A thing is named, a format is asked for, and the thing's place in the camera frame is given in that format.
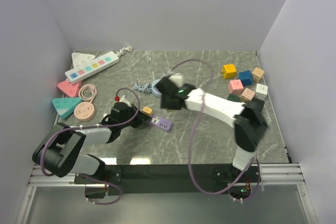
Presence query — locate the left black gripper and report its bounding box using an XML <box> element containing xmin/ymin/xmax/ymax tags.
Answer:
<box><xmin>120</xmin><ymin>103</ymin><xmax>151</xmax><ymax>129</ymax></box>

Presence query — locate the orange plug adapter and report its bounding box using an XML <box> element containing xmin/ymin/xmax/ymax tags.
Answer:
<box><xmin>142</xmin><ymin>106</ymin><xmax>153</xmax><ymax>116</ymax></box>

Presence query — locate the purple power strip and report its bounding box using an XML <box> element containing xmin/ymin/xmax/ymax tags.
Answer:
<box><xmin>149</xmin><ymin>115</ymin><xmax>172</xmax><ymax>132</ymax></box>

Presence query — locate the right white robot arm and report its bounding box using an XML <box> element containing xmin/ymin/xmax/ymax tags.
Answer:
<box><xmin>155</xmin><ymin>74</ymin><xmax>268</xmax><ymax>182</ymax></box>

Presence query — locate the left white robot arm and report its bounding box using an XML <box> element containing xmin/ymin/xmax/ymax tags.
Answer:
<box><xmin>32</xmin><ymin>102</ymin><xmax>151</xmax><ymax>183</ymax></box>

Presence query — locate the blue round socket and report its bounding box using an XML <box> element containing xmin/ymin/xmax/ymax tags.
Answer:
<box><xmin>151</xmin><ymin>79</ymin><xmax>162</xmax><ymax>98</ymax></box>

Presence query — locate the pink round socket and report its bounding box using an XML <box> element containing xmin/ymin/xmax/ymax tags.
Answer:
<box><xmin>74</xmin><ymin>101</ymin><xmax>96</xmax><ymax>122</ymax></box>

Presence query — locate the dark green cube socket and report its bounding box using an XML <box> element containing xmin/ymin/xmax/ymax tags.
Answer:
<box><xmin>227</xmin><ymin>93</ymin><xmax>240</xmax><ymax>102</ymax></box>

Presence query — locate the yellow cube socket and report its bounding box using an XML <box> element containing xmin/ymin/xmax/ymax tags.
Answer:
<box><xmin>222</xmin><ymin>63</ymin><xmax>237</xmax><ymax>79</ymax></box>

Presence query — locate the light pink cube socket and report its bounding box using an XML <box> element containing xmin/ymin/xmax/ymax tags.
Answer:
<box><xmin>240</xmin><ymin>88</ymin><xmax>255</xmax><ymax>103</ymax></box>

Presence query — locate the blue cube socket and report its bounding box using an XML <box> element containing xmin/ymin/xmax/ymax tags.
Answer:
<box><xmin>239</xmin><ymin>70</ymin><xmax>254</xmax><ymax>87</ymax></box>

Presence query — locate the pink triangle socket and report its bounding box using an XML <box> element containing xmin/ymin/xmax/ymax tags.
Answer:
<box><xmin>57</xmin><ymin>80</ymin><xmax>82</xmax><ymax>98</ymax></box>

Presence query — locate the teal triangle socket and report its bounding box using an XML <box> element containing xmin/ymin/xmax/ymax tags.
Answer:
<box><xmin>51</xmin><ymin>97</ymin><xmax>82</xmax><ymax>119</ymax></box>

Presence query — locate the tan cube socket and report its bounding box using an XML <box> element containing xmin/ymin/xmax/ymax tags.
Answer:
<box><xmin>252</xmin><ymin>67</ymin><xmax>265</xmax><ymax>83</ymax></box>

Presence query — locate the white cube socket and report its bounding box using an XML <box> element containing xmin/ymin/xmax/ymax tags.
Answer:
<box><xmin>255</xmin><ymin>83</ymin><xmax>268</xmax><ymax>100</ymax></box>

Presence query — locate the white triangle socket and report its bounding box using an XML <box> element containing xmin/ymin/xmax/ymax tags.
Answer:
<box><xmin>71</xmin><ymin>51</ymin><xmax>96</xmax><ymax>68</ymax></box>

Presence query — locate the long white power strip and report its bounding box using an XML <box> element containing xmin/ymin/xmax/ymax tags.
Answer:
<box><xmin>65</xmin><ymin>51</ymin><xmax>120</xmax><ymax>84</ymax></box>

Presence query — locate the black base crossbar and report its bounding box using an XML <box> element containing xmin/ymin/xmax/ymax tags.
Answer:
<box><xmin>75</xmin><ymin>163</ymin><xmax>242</xmax><ymax>196</ymax></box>

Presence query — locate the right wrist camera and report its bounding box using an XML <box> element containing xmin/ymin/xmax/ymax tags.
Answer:
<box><xmin>169</xmin><ymin>73</ymin><xmax>184</xmax><ymax>88</ymax></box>

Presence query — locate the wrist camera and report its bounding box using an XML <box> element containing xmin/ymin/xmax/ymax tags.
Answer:
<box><xmin>115</xmin><ymin>95</ymin><xmax>132</xmax><ymax>107</ymax></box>
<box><xmin>169</xmin><ymin>73</ymin><xmax>184</xmax><ymax>88</ymax></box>

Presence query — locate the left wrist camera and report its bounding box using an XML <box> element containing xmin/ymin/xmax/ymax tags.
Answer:
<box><xmin>115</xmin><ymin>95</ymin><xmax>132</xmax><ymax>107</ymax></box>

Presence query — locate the white braided cable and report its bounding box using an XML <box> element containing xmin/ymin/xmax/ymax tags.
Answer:
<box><xmin>117</xmin><ymin>46</ymin><xmax>133</xmax><ymax>57</ymax></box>

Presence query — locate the aluminium frame rail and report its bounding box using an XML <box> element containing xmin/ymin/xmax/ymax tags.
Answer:
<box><xmin>28</xmin><ymin>164</ymin><xmax>306</xmax><ymax>187</ymax></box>

